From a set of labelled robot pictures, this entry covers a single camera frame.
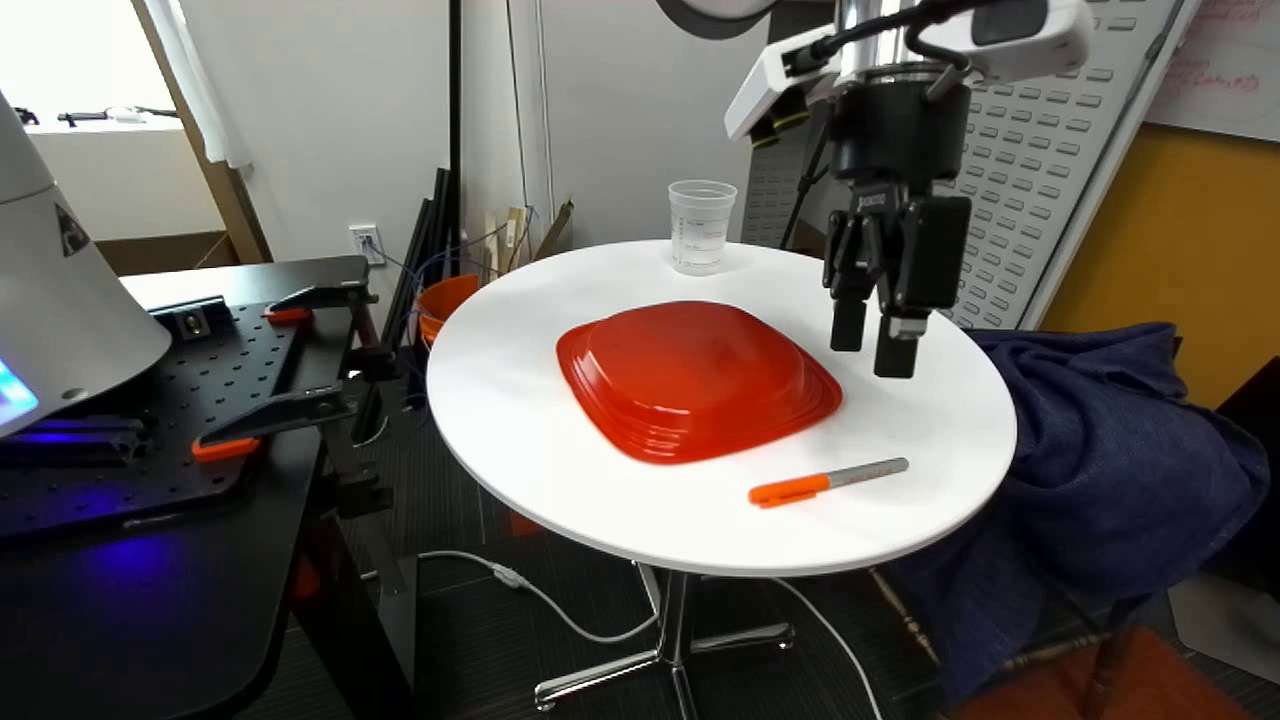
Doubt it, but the black breadboard bench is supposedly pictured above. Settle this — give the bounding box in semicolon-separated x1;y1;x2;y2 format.
0;257;421;720

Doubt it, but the round white table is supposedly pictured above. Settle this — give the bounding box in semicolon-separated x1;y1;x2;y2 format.
424;236;1021;720

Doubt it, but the wooden sticks bundle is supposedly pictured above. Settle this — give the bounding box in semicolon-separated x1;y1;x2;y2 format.
464;197;581;285

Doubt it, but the dark blue cloth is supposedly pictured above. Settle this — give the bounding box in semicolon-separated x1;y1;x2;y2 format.
883;321;1272;708

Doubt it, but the white floor cable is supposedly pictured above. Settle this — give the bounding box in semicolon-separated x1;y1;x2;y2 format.
410;546;669;653

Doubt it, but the wall whiteboard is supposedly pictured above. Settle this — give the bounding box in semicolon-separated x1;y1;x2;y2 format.
1147;0;1280;147

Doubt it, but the red square plate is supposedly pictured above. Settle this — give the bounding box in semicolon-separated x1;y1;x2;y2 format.
553;301;847;468

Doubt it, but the orange bucket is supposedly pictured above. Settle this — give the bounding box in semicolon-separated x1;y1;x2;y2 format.
415;271;489;351

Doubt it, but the orange and grey pen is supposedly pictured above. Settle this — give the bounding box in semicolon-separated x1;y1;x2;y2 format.
743;453;914;513

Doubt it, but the clear plastic cup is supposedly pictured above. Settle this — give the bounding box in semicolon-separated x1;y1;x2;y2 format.
664;178;741;280

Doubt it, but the black tripod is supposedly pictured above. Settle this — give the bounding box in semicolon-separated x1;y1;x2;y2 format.
781;131;841;261

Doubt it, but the white perforated panel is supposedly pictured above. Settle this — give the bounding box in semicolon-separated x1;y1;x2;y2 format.
932;0;1203;331

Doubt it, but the black clamp orange handle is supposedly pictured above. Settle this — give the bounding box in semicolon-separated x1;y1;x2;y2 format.
260;280;373;331
186;375;382;468

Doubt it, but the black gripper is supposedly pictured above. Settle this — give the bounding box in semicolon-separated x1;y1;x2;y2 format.
820;73;975;386

